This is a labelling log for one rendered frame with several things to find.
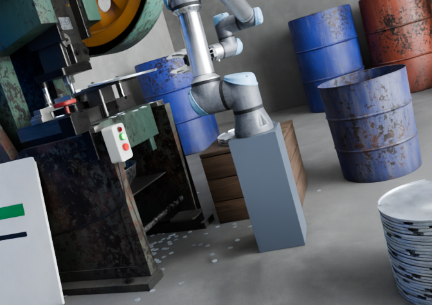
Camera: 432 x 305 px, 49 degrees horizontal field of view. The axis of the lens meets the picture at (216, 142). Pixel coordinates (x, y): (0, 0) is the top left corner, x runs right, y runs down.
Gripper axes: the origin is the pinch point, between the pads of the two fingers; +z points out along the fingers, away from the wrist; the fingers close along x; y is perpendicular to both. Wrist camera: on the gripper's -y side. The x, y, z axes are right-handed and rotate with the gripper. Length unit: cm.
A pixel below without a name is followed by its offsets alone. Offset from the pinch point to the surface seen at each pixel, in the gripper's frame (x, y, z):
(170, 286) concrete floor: 78, 28, 38
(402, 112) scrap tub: 49, 41, -85
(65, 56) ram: -15.0, -10.2, 39.1
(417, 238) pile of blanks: 58, 111, -1
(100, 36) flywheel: -22.7, -41.0, 13.1
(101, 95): 4.3, -4.2, 31.6
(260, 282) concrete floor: 78, 58, 16
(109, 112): 11.8, -4.5, 30.5
